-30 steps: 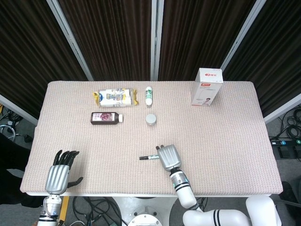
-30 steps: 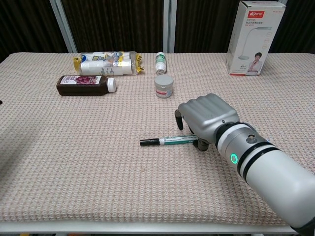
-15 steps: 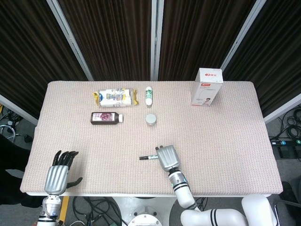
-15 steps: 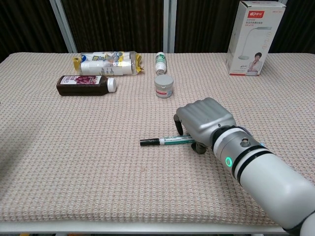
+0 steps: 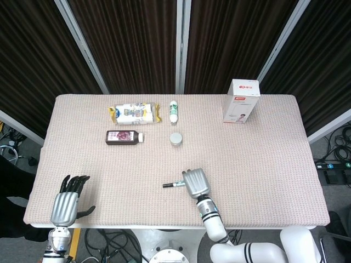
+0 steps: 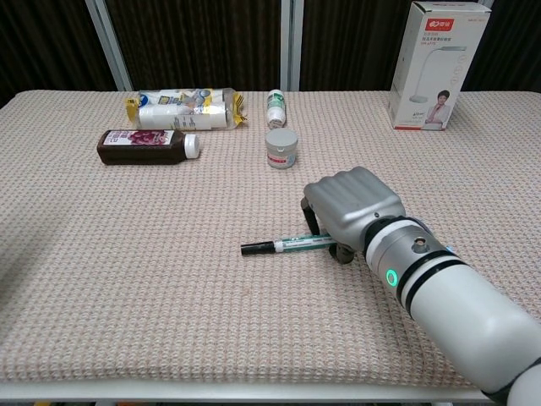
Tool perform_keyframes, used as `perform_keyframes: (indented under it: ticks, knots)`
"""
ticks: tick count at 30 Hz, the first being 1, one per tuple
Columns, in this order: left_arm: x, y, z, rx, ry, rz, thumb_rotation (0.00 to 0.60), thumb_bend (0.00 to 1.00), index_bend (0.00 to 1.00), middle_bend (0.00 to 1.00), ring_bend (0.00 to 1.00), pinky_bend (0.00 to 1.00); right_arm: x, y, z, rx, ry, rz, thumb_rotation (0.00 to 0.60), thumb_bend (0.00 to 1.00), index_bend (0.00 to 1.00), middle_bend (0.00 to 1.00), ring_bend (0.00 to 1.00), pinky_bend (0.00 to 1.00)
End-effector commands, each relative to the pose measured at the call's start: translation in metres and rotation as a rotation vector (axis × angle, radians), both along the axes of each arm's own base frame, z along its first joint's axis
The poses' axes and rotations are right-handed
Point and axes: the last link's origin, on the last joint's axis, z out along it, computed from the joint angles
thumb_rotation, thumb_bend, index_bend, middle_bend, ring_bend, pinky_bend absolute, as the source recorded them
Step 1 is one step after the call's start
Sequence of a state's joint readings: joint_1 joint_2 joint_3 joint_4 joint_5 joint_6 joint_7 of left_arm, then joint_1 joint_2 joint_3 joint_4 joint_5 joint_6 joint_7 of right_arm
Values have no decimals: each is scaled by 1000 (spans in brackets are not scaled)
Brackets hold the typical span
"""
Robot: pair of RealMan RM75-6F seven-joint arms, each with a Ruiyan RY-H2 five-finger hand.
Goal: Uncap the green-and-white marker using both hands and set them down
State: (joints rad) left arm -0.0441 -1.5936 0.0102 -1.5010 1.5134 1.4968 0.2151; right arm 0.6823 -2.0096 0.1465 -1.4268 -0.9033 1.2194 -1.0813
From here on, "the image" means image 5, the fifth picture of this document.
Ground person in black clothes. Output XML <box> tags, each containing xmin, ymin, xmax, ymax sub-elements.
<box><xmin>0</xmin><ymin>156</ymin><xmax>36</xmax><ymax>242</ymax></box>

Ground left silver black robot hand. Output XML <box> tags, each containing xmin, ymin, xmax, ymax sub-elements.
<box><xmin>50</xmin><ymin>174</ymin><xmax>96</xmax><ymax>227</ymax></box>

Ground aluminium partition post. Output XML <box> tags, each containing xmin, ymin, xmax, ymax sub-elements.
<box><xmin>174</xmin><ymin>0</ymin><xmax>192</xmax><ymax>95</ymax></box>
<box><xmin>0</xmin><ymin>108</ymin><xmax>45</xmax><ymax>146</ymax></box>
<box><xmin>307</xmin><ymin>108</ymin><xmax>351</xmax><ymax>145</ymax></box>
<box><xmin>257</xmin><ymin>0</ymin><xmax>312</xmax><ymax>82</ymax></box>
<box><xmin>53</xmin><ymin>0</ymin><xmax>111</xmax><ymax>95</ymax></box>

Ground black cable with inline switch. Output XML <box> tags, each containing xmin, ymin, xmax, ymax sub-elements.
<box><xmin>227</xmin><ymin>229</ymin><xmax>242</xmax><ymax>246</ymax></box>

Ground yellow white snack bag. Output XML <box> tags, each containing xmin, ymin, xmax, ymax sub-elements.
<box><xmin>107</xmin><ymin>101</ymin><xmax>163</xmax><ymax>126</ymax></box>

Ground black floor cable bundle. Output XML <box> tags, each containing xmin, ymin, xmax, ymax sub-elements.
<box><xmin>318</xmin><ymin>128</ymin><xmax>351</xmax><ymax>163</ymax></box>
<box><xmin>0</xmin><ymin>120</ymin><xmax>27</xmax><ymax>146</ymax></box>
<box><xmin>83</xmin><ymin>228</ymin><xmax>144</xmax><ymax>263</ymax></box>

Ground chrome stool frame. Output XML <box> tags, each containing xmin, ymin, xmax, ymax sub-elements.
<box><xmin>0</xmin><ymin>144</ymin><xmax>19</xmax><ymax>165</ymax></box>

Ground small white green bottle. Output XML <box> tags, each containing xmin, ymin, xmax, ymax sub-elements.
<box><xmin>168</xmin><ymin>100</ymin><xmax>179</xmax><ymax>124</ymax></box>

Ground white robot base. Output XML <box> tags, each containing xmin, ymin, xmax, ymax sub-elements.
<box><xmin>128</xmin><ymin>228</ymin><xmax>212</xmax><ymax>263</ymax></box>

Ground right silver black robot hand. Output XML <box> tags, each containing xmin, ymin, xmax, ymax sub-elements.
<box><xmin>181</xmin><ymin>168</ymin><xmax>212</xmax><ymax>200</ymax></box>

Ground small round grey jar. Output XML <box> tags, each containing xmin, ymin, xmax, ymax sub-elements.
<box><xmin>169</xmin><ymin>131</ymin><xmax>184</xmax><ymax>147</ymax></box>

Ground dark purple bottle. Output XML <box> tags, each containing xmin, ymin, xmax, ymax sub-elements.
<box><xmin>105</xmin><ymin>130</ymin><xmax>145</xmax><ymax>146</ymax></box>

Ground yellow floor strip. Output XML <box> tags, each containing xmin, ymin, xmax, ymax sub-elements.
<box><xmin>67</xmin><ymin>227</ymin><xmax>82</xmax><ymax>259</ymax></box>

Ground pink woven tablecloth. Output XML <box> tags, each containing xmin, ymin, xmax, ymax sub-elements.
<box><xmin>23</xmin><ymin>93</ymin><xmax>331</xmax><ymax>227</ymax></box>

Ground white desk lamp box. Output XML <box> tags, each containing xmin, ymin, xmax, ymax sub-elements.
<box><xmin>222</xmin><ymin>78</ymin><xmax>261</xmax><ymax>124</ymax></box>

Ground dark ribbed partition panel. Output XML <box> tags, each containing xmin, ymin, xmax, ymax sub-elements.
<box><xmin>259</xmin><ymin>0</ymin><xmax>351</xmax><ymax>137</ymax></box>
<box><xmin>0</xmin><ymin>0</ymin><xmax>104</xmax><ymax>139</ymax></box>
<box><xmin>66</xmin><ymin>0</ymin><xmax>178</xmax><ymax>95</ymax></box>
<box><xmin>184</xmin><ymin>0</ymin><xmax>300</xmax><ymax>95</ymax></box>

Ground black power strip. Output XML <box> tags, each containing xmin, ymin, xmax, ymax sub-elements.
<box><xmin>314</xmin><ymin>161</ymin><xmax>351</xmax><ymax>170</ymax></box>

